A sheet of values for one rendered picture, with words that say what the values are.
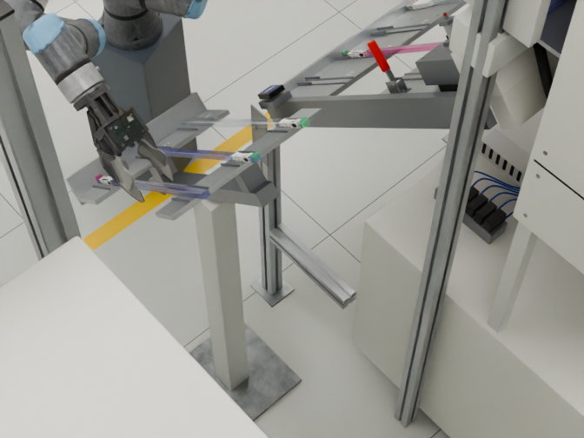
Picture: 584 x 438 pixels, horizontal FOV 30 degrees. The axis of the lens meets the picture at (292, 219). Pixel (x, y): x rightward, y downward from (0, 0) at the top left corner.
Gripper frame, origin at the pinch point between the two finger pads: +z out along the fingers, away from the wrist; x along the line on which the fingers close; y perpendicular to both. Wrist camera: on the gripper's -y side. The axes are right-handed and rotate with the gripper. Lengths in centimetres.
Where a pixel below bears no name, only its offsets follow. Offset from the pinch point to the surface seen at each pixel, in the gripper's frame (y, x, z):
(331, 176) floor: -91, 72, 29
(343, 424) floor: -59, 21, 76
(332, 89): -5.7, 44.2, 5.6
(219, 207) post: -5.0, 9.8, 10.6
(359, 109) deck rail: 11.2, 37.7, 10.8
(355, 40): -22, 65, 1
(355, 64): -11, 55, 4
